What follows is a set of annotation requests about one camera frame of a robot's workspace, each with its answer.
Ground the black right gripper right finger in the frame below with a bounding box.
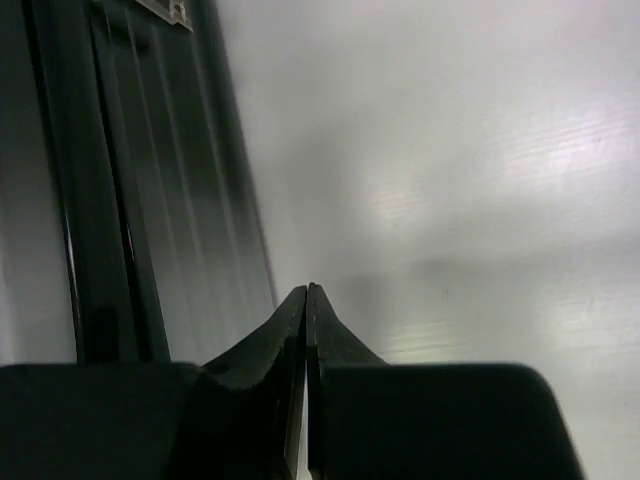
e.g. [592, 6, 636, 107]
[305, 283, 584, 479]

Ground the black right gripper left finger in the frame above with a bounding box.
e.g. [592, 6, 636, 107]
[1, 286, 306, 479]

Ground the small space print suitcase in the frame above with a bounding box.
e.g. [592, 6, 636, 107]
[1, 1, 276, 364]

